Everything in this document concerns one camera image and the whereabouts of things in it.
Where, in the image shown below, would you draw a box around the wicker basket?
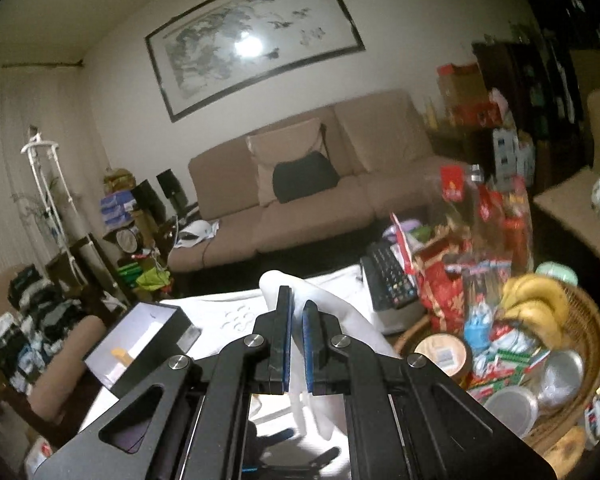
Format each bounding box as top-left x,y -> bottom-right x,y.
394,274 -> 600,453

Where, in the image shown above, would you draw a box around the red snack bag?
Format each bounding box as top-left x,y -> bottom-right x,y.
414,237 -> 465,336

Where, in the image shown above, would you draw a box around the small tub grey lid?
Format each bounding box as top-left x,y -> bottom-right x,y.
483,386 -> 539,439

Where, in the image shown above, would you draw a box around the black white storage box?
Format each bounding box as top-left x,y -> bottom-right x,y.
83,302 -> 201,398

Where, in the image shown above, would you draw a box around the brown sofa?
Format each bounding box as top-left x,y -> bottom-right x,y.
168,90 -> 451,273

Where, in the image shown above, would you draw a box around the black cushion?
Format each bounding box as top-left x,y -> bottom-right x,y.
272,151 -> 340,204

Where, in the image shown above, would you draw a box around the framed ink painting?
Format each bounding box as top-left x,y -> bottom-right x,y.
145,0 -> 365,122

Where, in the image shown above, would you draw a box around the gold lid clear jar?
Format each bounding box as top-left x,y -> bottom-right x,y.
111,348 -> 134,366

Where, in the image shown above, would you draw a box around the tan sofa pillow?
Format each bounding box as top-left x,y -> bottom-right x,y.
246,118 -> 327,207

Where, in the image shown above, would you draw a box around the brown jar tan lid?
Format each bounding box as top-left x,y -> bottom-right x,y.
414,333 -> 472,385

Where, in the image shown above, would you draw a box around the banana bunch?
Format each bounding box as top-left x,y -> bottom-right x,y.
498,273 -> 570,350

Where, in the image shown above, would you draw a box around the small tub clear lid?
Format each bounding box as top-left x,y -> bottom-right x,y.
533,350 -> 584,413

